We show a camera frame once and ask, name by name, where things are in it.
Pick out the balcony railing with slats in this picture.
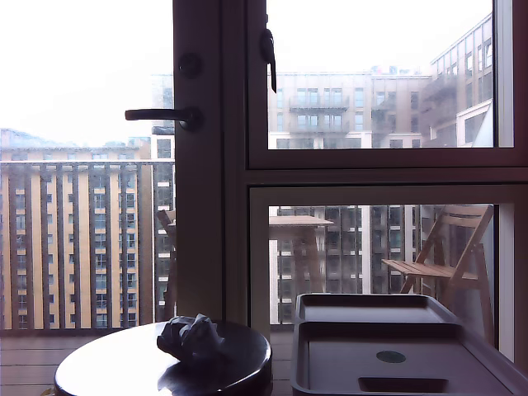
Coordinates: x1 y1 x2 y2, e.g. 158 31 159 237
0 159 177 331

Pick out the white glazed balcony door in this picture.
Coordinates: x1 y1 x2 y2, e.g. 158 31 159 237
0 0 227 336

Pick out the small plain grey bin lid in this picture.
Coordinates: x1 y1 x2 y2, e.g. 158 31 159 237
295 292 460 327

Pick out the wooden folding chair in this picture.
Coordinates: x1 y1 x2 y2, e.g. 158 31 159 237
381 204 496 343

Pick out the dark window handle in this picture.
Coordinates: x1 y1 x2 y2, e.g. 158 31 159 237
258 27 277 94

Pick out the round black stool top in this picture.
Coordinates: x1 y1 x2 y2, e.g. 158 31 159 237
53 319 274 396

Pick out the round metal door lock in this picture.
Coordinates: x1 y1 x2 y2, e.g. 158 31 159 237
177 52 203 79

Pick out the round green sticker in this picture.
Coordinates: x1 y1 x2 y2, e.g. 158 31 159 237
375 350 408 365

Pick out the metal door lever handle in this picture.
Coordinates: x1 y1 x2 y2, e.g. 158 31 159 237
125 106 204 133

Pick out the white paper ball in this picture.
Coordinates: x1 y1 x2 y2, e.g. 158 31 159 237
156 313 227 362

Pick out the wooden balcony table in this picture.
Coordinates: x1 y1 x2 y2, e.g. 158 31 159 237
268 214 335 298

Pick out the grey bin lid with sticker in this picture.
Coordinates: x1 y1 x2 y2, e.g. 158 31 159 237
290 321 528 396

